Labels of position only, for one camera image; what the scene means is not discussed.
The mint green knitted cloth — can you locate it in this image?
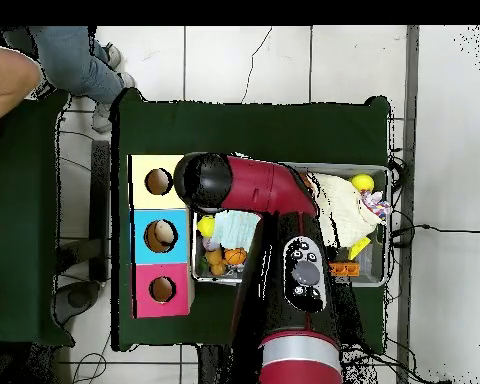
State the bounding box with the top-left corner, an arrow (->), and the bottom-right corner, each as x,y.
213,209 -> 261,253

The wooden box with three holes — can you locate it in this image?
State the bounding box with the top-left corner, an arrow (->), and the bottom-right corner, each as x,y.
127,154 -> 195,319

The yellow smiley face ball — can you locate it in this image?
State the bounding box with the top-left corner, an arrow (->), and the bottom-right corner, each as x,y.
196,215 -> 217,239

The orange toy basketball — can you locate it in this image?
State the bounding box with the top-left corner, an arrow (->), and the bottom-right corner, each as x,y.
223,247 -> 248,266

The white ball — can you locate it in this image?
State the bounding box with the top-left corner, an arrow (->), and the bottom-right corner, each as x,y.
154,221 -> 177,245

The cream knitted cloth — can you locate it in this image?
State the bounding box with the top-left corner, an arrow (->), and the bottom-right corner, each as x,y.
307,171 -> 381,248

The orange plastic tray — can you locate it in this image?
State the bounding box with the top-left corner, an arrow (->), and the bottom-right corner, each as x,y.
329,262 -> 361,278

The plain yellow ball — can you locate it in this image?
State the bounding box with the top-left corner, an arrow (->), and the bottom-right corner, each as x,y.
351,173 -> 376,193

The green cloth side table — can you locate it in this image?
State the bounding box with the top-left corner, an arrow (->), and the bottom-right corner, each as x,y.
0,89 -> 73,347

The person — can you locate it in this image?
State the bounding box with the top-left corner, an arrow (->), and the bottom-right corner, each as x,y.
0,26 -> 137,133

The shallow wire mesh bin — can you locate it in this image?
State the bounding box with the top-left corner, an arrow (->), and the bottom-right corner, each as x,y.
191,163 -> 389,287

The black cable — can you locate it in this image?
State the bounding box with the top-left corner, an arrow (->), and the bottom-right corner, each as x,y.
391,222 -> 480,238

